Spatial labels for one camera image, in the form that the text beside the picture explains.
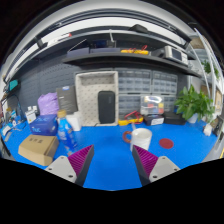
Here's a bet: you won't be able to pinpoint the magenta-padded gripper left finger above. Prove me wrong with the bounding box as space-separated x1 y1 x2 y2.
44 144 95 187

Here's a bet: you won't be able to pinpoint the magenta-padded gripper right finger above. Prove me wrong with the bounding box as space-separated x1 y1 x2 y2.
131 145 181 187

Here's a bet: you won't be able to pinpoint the blue drink bottle yellow cap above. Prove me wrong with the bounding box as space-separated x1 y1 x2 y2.
56 109 78 157

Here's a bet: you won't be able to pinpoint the flat round red coaster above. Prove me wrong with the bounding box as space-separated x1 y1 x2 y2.
158 137 175 150

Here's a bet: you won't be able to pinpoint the brown cardboard box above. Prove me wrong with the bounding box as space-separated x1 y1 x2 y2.
17 134 60 167

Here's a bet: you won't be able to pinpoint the white ribbed mug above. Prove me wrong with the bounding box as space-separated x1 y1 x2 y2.
122 127 153 152

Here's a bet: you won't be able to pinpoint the blue printed box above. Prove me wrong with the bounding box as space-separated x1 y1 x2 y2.
29 114 59 136

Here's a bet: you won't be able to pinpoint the black box with white label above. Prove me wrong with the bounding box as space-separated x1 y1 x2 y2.
143 114 165 127

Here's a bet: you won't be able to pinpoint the small white box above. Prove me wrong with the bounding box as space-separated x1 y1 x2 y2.
65 111 83 132

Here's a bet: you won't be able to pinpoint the flat black box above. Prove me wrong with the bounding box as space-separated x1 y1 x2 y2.
162 111 187 126

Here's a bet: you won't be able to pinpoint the yellow multimeter with red leads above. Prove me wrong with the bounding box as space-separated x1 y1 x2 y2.
118 110 145 127

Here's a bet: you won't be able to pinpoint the white power adapter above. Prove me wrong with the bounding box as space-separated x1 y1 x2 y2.
203 123 213 137

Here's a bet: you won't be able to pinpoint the white box with yellow label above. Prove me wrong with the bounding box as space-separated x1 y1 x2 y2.
25 109 37 125

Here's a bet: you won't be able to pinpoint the clear organizer box coloured parts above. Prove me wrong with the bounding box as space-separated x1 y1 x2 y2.
139 94 165 117

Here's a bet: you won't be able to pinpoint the purple plastic bag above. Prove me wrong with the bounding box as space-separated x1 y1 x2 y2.
37 92 60 117

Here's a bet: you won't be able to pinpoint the dark grey flat box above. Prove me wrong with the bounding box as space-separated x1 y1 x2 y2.
55 85 79 115

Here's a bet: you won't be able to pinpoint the potted green plant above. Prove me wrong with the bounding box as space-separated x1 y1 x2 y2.
174 84 216 125

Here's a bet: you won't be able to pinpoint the black rounded case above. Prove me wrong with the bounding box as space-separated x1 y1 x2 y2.
97 90 116 125

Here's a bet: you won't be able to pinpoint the beige pegboard tray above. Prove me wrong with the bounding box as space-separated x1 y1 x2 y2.
75 70 120 127

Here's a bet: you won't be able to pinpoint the white frame shelf unit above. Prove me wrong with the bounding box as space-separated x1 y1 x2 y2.
186 28 224 111

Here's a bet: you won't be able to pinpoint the black wall shelf unit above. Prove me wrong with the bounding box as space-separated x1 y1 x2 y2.
6 19 204 81

